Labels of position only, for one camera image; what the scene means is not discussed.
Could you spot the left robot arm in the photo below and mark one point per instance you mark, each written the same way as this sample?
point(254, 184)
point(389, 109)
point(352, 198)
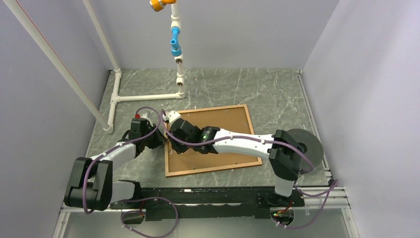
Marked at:
point(91, 184)

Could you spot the white pvc pipe structure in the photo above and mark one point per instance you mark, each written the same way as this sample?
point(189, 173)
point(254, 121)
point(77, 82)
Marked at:
point(35, 100)

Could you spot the orange pipe cap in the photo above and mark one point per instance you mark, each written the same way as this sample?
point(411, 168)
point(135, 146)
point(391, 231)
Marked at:
point(158, 5)

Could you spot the blue pipe elbow fitting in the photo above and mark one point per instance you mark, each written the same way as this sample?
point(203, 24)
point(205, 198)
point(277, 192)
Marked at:
point(176, 49)

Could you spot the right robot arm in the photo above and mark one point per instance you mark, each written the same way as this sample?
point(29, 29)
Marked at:
point(282, 150)

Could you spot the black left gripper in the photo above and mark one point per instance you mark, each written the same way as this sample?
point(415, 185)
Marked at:
point(159, 139)

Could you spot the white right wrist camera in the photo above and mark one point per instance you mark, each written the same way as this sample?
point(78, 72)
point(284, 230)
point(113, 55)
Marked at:
point(171, 117)

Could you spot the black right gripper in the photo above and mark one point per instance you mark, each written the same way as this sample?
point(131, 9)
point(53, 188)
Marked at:
point(180, 149)

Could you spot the wooden picture frame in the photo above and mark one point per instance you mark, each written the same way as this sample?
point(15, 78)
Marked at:
point(233, 118)

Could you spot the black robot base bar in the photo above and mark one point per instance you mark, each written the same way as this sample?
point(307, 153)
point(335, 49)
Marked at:
point(211, 202)

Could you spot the dark grey round disc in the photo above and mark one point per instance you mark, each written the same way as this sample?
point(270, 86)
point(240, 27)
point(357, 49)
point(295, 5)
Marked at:
point(312, 147)

